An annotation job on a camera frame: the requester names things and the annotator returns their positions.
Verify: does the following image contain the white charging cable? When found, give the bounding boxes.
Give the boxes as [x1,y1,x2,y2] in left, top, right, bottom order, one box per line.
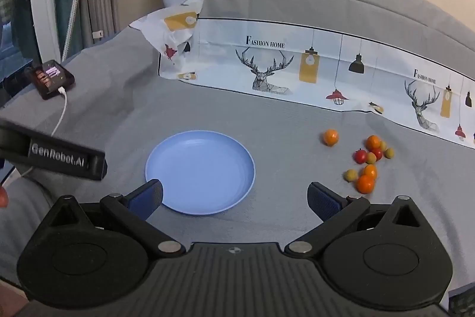
[2,89,69,187]

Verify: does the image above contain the white deer-printed cloth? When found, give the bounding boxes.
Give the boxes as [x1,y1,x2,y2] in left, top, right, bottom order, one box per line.
[129,0,475,149]

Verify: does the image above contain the plastic-wrapped small orange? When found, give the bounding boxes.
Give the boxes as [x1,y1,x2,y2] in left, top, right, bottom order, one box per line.
[322,129,340,147]

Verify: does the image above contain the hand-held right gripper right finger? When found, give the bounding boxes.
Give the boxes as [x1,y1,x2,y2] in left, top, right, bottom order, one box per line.
[284,181,424,255]

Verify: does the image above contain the blue plate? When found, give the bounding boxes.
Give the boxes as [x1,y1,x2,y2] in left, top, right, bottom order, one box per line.
[145,130,257,216]

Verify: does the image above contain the black smartphone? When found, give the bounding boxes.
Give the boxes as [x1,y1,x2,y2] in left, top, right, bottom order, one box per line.
[25,59,76,100]

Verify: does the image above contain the grey bed sheet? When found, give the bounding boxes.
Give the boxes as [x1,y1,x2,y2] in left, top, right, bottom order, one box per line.
[0,0,475,303]

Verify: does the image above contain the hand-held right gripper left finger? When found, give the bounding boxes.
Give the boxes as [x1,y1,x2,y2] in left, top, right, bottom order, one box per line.
[51,179,187,259]

